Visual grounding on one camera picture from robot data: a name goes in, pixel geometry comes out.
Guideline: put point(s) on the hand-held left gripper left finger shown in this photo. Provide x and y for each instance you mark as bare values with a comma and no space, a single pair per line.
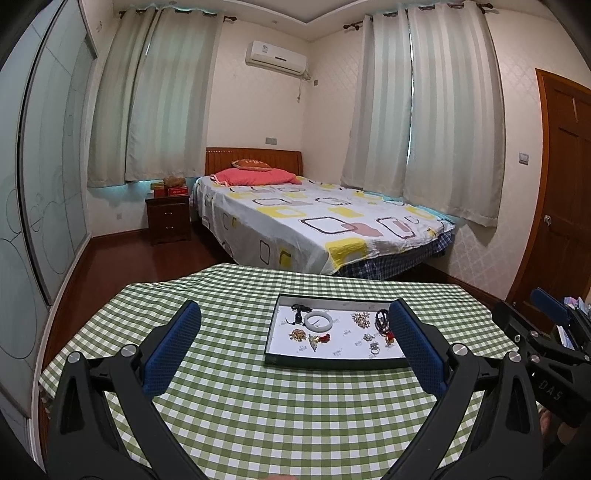
171,350

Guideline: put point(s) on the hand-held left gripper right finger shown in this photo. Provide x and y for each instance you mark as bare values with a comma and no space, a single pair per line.
415,350

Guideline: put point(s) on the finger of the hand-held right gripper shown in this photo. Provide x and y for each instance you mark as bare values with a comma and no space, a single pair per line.
512,321
549,303

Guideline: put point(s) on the gold pearl brooch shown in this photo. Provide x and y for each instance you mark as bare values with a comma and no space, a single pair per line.
361,319

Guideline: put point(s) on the dark tray with white lining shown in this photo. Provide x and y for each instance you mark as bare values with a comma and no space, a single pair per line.
337,323

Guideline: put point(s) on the red and gold brooch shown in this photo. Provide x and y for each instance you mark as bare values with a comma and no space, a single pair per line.
322,340

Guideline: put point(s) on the white jade bangle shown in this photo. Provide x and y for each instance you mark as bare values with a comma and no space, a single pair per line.
308,324

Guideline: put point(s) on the person's right hand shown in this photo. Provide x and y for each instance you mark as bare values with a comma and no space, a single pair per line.
551,427

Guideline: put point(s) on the small red charm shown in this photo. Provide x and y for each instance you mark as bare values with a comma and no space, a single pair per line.
390,338

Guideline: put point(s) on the pale colourful bag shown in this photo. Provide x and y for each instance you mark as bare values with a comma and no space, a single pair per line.
579,303

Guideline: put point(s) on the silver earrings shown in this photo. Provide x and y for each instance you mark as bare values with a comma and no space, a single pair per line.
368,337

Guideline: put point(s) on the blue plaid mattress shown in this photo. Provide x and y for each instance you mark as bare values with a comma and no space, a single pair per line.
397,261

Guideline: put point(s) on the wooden door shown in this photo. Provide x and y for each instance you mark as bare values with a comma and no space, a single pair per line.
563,184

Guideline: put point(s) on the green checked tablecloth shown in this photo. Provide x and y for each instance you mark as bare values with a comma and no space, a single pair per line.
277,406

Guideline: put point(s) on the dark wooden nightstand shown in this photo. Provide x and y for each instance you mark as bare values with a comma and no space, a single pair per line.
168,219

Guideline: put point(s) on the red box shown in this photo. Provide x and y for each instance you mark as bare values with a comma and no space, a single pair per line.
178,191

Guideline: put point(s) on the bed with patterned sheet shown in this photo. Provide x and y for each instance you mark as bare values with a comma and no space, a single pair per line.
314,221

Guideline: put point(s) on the pink pillow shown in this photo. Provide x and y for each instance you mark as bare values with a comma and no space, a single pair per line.
254,177

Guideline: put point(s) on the red patterned cushion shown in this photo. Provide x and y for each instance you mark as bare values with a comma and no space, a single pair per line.
251,164

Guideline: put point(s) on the frosted glass sliding wardrobe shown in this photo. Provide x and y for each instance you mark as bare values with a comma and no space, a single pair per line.
46,184

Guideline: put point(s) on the pale curtain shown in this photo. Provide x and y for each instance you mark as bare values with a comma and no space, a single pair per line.
111,106
180,92
455,115
378,106

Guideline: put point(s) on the wooden headboard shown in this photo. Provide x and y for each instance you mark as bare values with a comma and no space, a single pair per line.
258,154

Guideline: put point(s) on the white air conditioner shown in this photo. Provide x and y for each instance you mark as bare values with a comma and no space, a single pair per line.
277,57

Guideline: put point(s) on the wall light switch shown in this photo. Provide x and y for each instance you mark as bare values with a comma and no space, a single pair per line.
523,158

